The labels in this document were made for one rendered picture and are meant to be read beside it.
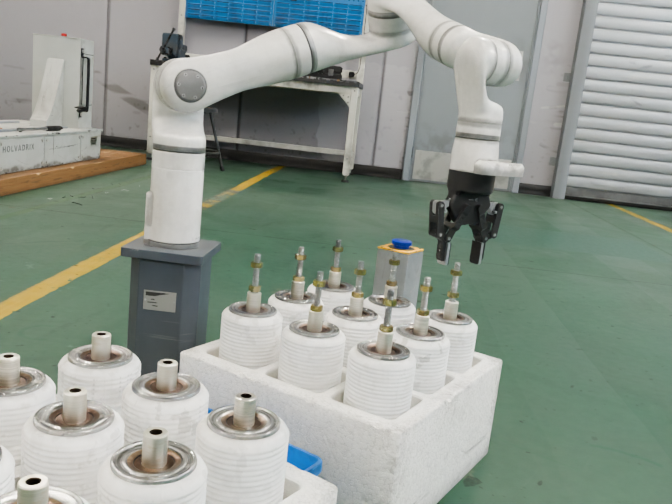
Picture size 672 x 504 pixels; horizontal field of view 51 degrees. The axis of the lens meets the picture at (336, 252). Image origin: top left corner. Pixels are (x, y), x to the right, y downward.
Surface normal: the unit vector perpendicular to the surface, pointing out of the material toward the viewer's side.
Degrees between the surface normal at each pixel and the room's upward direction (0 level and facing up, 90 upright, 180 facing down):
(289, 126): 90
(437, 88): 90
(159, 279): 91
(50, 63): 69
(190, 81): 84
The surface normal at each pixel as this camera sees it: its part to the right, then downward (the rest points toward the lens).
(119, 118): -0.07, 0.20
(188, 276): 0.62, 0.27
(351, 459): -0.54, 0.11
